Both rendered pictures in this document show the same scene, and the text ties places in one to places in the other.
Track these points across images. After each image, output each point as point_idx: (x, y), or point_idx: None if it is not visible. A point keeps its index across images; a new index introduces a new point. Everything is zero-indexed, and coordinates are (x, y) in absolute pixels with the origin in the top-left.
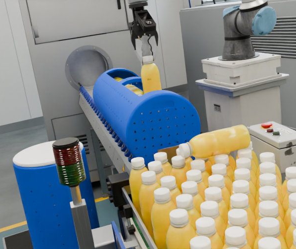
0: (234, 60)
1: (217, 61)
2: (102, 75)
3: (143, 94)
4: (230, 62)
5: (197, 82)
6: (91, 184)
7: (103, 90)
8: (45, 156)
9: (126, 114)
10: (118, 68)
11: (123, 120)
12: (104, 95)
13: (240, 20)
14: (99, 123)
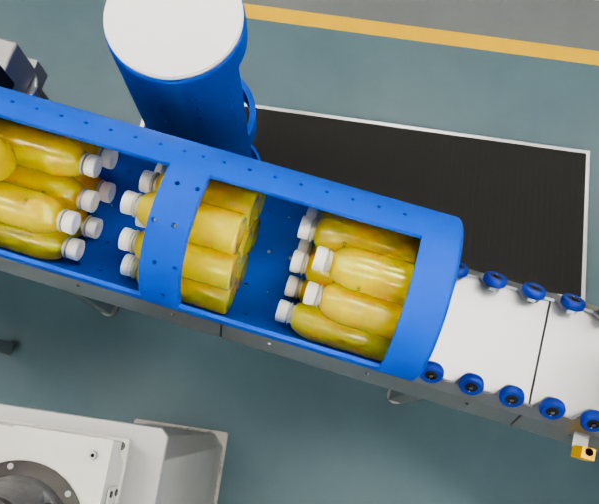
0: None
1: (38, 448)
2: (435, 228)
3: (138, 216)
4: None
5: (145, 425)
6: (151, 111)
7: (300, 175)
8: (147, 1)
9: None
10: (429, 287)
11: (3, 87)
12: (256, 160)
13: None
14: (479, 272)
